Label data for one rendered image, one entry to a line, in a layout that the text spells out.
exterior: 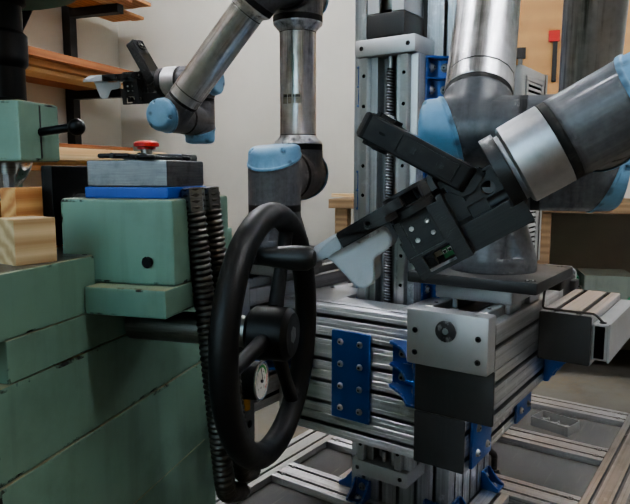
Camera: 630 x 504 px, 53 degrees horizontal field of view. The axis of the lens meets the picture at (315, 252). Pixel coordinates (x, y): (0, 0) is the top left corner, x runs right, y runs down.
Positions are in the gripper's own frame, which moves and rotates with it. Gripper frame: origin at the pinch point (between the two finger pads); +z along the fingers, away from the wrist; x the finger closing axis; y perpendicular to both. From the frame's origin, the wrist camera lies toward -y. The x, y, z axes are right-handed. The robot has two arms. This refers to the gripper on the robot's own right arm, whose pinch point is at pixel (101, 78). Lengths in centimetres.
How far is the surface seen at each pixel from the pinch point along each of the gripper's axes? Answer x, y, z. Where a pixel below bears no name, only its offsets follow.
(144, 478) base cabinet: -86, 52, -68
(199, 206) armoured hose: -85, 17, -79
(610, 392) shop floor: 147, 145, -141
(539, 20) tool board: 247, -25, -101
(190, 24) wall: 249, -41, 121
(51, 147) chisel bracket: -81, 11, -56
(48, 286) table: -98, 23, -69
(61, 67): 133, -12, 131
